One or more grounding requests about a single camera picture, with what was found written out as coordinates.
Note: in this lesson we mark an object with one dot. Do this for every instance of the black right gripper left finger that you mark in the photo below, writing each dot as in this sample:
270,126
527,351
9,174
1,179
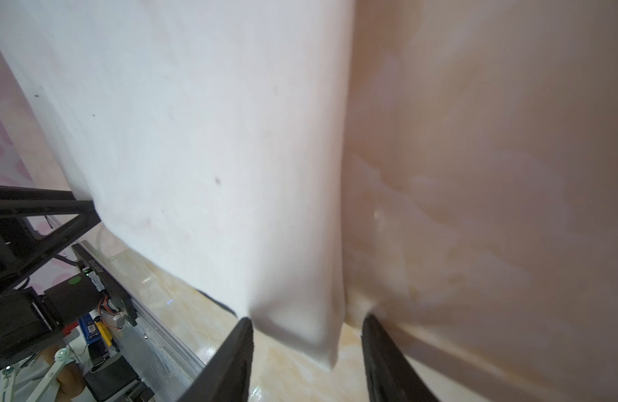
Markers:
226,377

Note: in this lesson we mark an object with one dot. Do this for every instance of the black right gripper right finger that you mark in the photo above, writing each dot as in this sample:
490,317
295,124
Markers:
389,375

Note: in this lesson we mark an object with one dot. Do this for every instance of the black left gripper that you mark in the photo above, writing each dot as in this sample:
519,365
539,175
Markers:
26,324

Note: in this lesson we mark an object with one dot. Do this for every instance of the white t-shirt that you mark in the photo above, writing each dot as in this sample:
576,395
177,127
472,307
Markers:
209,135

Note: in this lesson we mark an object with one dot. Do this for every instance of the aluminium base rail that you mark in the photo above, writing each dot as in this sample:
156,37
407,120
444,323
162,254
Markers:
153,347

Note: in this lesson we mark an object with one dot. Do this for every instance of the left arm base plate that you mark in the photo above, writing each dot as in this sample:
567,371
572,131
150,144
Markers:
120,298

